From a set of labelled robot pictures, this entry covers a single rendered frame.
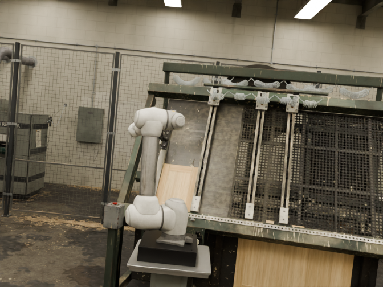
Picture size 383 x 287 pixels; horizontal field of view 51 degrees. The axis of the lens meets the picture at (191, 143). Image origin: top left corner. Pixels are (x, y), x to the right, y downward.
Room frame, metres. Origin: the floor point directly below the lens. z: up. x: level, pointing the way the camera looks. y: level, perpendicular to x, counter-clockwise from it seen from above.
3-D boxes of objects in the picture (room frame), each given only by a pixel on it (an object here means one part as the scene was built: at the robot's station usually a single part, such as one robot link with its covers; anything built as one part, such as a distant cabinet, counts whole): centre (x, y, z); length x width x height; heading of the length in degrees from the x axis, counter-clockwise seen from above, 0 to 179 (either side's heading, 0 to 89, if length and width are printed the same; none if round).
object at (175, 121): (2.58, 0.12, 1.61); 0.18 x 0.14 x 0.13; 20
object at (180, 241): (2.54, 0.04, 0.87); 0.22 x 0.18 x 0.06; 79
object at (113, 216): (3.02, 0.54, 0.84); 0.12 x 0.12 x 0.18; 80
